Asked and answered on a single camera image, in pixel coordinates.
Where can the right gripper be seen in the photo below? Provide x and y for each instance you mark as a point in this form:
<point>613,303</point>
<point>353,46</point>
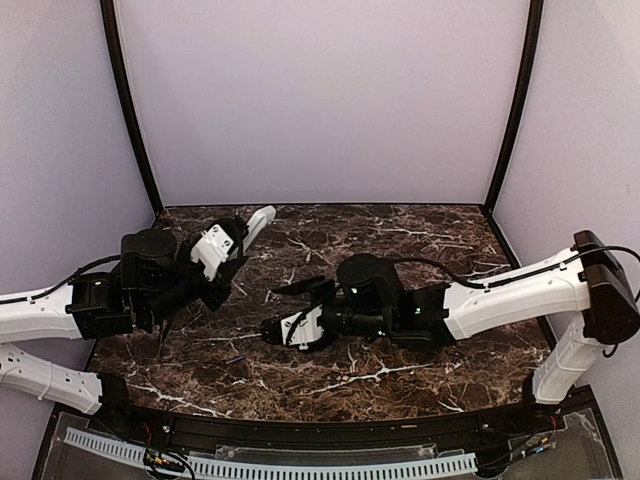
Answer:
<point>315,286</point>

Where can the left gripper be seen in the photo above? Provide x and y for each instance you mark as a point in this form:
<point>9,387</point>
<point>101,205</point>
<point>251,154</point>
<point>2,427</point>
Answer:
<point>215,299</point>

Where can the white remote control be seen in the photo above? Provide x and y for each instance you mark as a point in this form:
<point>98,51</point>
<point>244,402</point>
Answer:
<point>260,219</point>

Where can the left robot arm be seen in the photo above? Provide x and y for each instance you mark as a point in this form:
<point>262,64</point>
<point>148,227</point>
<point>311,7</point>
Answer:
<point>142,288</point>

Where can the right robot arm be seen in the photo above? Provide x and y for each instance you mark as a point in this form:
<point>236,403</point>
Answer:
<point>367,299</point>

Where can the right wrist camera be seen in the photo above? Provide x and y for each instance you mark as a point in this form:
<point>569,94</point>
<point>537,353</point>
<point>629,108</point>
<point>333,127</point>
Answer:
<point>300,330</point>

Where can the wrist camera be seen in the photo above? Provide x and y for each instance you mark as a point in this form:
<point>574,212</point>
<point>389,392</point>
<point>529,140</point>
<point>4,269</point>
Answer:
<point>223,241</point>
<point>300,330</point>

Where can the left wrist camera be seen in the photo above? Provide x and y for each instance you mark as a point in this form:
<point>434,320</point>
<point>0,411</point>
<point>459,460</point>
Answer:
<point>223,241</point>

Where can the black front rail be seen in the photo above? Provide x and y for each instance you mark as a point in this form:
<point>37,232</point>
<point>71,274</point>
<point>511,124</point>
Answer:
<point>483,430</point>

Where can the white slotted cable duct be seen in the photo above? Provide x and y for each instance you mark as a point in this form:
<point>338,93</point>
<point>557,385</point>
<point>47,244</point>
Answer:
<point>240,463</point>

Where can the left black frame post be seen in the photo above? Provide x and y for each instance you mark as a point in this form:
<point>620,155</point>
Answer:
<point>126,101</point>

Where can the black frame post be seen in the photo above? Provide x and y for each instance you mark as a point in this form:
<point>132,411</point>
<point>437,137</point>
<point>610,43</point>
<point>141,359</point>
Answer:
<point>126,101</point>
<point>523,78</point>

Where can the right black frame post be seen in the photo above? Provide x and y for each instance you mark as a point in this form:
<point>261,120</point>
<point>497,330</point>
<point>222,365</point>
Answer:
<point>523,78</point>

